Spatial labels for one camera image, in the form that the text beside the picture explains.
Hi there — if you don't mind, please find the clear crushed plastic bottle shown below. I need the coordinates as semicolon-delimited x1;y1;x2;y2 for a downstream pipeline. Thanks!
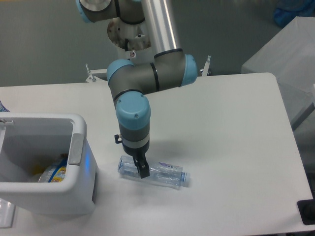
118;155;190;189

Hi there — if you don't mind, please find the black clamp mount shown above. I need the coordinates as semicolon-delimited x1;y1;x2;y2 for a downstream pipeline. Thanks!
297;199;315;225

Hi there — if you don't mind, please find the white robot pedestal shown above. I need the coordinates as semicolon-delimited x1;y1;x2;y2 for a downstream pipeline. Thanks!
107;18;154;64

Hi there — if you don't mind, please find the white trash can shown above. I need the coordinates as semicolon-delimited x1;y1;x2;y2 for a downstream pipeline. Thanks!
0;112;98;215

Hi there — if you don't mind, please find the white pedestal foot bracket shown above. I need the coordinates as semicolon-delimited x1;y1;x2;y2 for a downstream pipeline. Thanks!
85;63;108;83

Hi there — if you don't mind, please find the blue plastic bag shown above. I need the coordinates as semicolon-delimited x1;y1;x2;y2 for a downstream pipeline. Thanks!
273;0;315;28

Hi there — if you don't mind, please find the blue snack wrapper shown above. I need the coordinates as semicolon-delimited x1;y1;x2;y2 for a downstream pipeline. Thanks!
38;153;68;183

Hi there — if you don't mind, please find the blue patterned object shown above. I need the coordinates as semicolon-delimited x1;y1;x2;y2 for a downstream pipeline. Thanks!
0;101;10;112

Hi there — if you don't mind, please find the grey covered side table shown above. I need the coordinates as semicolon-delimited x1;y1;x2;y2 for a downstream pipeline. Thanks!
241;17;315;130

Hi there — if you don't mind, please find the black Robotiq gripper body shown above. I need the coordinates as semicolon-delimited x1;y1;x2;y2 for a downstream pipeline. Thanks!
123;143;150;157

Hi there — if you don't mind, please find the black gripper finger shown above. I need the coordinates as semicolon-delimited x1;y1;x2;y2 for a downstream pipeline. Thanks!
133;154;150;178

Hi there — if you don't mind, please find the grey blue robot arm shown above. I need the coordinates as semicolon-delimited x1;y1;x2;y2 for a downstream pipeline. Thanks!
76;0;198;178

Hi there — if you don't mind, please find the yellow white trash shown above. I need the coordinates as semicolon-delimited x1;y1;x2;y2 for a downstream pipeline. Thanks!
30;164;47;182

